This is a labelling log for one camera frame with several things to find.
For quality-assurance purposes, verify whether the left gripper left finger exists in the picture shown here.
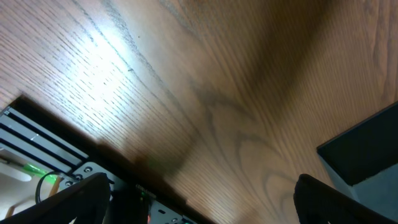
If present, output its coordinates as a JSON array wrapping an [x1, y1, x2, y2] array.
[[1, 172, 111, 224]]

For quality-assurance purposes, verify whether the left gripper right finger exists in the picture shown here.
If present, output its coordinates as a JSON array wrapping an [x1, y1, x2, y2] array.
[[294, 174, 397, 224]]

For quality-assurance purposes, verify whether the dark green box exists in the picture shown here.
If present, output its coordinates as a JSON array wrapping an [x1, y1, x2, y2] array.
[[317, 103, 397, 222]]

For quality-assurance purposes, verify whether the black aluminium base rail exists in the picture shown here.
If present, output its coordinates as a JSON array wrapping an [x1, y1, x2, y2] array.
[[1, 104, 208, 223]]

